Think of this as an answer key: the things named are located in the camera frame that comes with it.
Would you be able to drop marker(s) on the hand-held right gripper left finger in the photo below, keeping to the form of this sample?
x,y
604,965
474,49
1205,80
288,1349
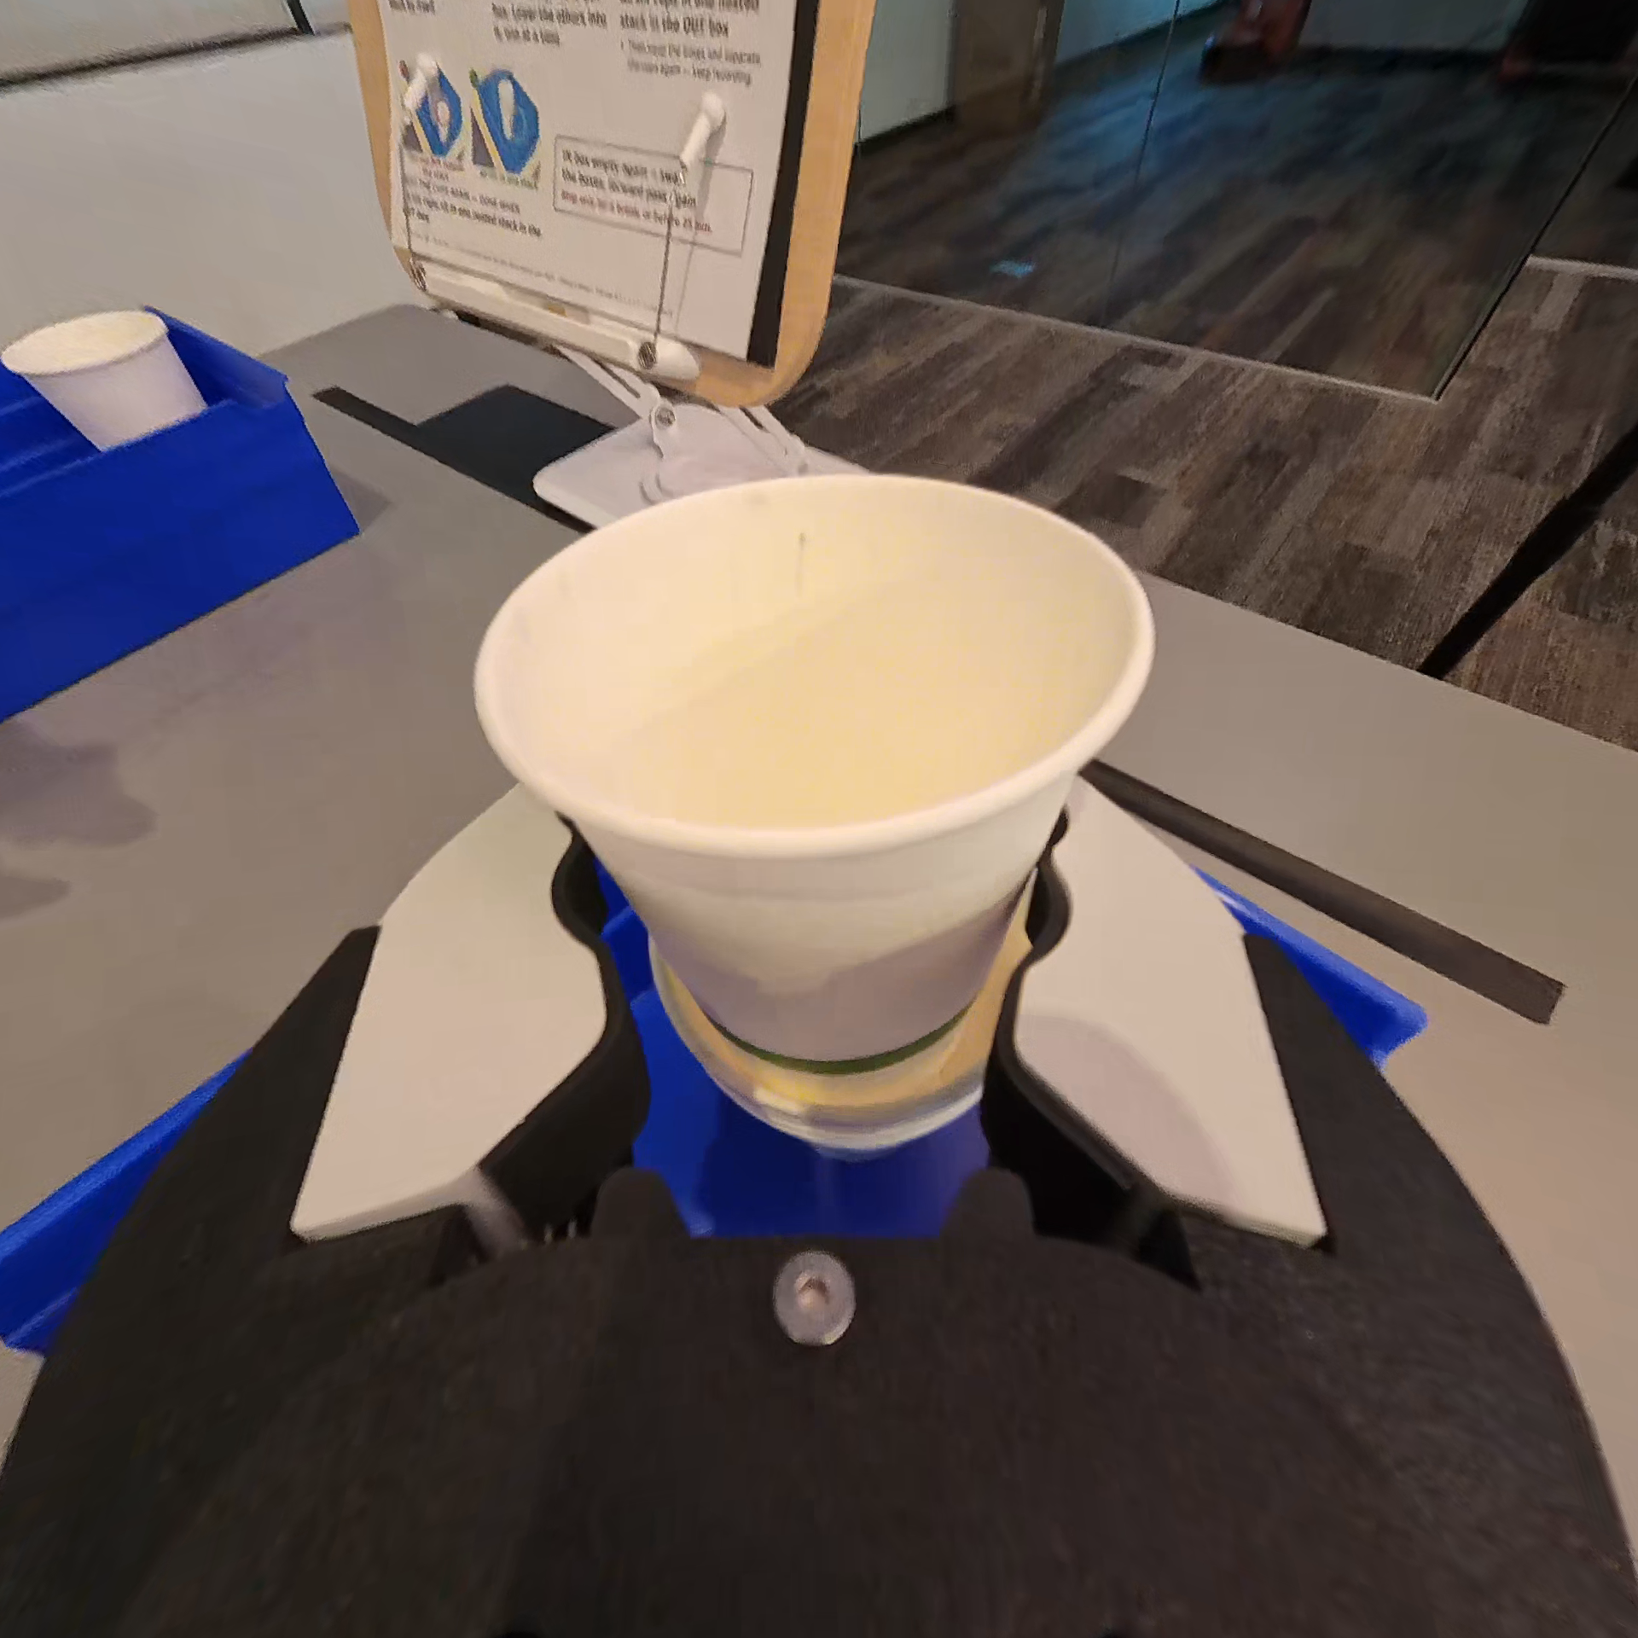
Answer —
x,y
435,1076

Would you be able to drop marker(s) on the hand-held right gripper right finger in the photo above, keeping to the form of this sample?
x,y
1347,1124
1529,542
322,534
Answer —
x,y
1177,1076

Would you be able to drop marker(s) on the blue plastic bin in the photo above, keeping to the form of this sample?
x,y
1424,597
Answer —
x,y
154,538
1331,986

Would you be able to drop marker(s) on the stack of nested white cups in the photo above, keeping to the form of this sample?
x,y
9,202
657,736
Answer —
x,y
846,1106

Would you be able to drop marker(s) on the white paper cup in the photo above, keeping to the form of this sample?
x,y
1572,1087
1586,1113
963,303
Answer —
x,y
820,846
103,379

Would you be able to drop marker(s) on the white board stand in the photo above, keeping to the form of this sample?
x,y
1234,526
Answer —
x,y
654,465

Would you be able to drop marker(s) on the wooden instruction board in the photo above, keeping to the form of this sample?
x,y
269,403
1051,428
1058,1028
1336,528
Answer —
x,y
616,155

